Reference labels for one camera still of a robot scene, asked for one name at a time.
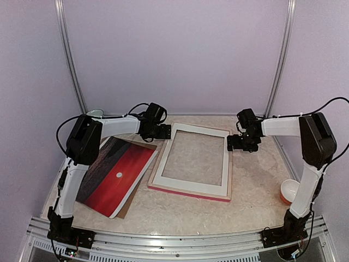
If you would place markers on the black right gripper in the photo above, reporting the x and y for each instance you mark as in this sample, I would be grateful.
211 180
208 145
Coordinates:
253 147

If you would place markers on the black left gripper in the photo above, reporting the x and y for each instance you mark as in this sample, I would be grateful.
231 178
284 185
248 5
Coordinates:
163 135

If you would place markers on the white mat board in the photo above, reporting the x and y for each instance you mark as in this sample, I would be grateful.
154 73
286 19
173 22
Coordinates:
195 158

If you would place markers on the wooden picture frame pink edge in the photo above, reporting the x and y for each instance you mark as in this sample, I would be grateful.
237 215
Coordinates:
222 192

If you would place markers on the red and dark photo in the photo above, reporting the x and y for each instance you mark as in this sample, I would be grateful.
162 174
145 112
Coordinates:
111 179

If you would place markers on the brown backing board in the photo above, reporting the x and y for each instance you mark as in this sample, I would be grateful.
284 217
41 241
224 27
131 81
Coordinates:
123 212

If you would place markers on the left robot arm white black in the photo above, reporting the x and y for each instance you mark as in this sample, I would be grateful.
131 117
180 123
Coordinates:
81 151

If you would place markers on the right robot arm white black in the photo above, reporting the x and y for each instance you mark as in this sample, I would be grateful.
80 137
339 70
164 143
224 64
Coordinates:
318 146

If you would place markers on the green ceramic bowl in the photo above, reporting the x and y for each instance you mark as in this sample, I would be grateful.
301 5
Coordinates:
96 113

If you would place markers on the orange white bowl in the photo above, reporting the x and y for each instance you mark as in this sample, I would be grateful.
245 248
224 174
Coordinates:
288 191

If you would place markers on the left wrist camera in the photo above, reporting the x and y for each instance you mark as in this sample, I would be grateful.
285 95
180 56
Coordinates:
155 113

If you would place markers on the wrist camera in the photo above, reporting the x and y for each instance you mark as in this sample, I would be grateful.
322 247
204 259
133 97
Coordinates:
155 113
246 117

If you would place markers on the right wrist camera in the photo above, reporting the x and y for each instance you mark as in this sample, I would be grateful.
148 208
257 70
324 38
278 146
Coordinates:
246 117

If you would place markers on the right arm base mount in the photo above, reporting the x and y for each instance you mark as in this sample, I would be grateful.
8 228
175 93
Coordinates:
292 230

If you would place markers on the aluminium front rail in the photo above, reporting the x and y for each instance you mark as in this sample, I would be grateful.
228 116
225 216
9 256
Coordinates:
107 244

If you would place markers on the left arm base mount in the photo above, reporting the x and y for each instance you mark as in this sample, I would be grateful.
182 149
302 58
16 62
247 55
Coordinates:
61 230

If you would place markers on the right aluminium corner post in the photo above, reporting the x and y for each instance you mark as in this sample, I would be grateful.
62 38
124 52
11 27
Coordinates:
291 8

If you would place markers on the aluminium corner post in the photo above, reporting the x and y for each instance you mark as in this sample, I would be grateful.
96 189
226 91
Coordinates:
291 8
63 28

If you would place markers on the left aluminium corner post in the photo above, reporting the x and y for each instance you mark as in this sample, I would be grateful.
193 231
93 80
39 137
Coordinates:
63 28

